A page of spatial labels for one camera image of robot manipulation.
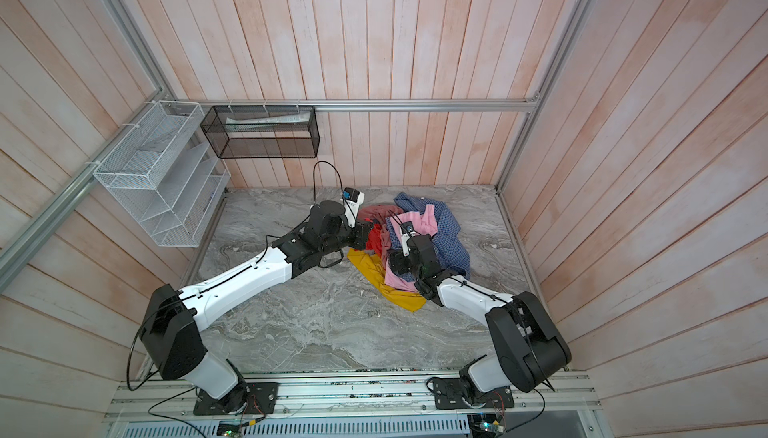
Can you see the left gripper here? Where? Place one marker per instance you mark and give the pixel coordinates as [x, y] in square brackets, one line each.
[361, 232]

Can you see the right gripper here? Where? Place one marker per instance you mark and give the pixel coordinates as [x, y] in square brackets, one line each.
[398, 261]

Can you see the red cloth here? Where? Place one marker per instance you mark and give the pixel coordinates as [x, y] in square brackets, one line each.
[378, 241]

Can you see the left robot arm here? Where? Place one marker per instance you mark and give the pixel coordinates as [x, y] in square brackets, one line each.
[174, 319]

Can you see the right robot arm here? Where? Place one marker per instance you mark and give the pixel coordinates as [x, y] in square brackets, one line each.
[528, 347]

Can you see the yellow cloth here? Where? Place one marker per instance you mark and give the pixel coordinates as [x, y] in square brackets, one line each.
[370, 266]

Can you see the maroon cloth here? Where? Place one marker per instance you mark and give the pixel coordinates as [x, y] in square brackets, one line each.
[378, 213]

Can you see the blue checkered cloth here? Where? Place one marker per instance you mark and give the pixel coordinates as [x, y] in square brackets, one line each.
[450, 252]

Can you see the pink cloth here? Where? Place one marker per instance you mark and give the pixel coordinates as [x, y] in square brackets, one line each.
[423, 223]

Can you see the black mesh basket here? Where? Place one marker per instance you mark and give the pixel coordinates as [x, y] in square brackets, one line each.
[239, 132]

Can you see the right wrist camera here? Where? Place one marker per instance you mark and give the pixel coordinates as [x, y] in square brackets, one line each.
[407, 231]

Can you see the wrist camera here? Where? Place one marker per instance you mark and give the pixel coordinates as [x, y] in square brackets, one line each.
[407, 231]
[352, 199]

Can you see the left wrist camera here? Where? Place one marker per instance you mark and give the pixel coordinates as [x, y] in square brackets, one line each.
[352, 199]

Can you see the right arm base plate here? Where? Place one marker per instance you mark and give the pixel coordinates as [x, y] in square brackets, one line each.
[459, 393]

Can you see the aluminium frame rail back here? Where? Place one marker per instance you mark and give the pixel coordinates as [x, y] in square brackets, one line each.
[391, 105]

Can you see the aluminium frame rail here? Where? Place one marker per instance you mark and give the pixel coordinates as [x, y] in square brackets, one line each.
[34, 234]
[391, 105]

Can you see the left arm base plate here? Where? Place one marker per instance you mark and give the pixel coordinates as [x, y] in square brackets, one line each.
[257, 398]

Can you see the white wire mesh shelf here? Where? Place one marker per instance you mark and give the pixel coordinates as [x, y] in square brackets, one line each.
[170, 184]

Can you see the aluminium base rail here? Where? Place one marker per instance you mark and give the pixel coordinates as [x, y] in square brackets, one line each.
[391, 403]

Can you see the aluminium frame rail left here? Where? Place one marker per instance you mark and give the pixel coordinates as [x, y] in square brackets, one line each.
[34, 234]

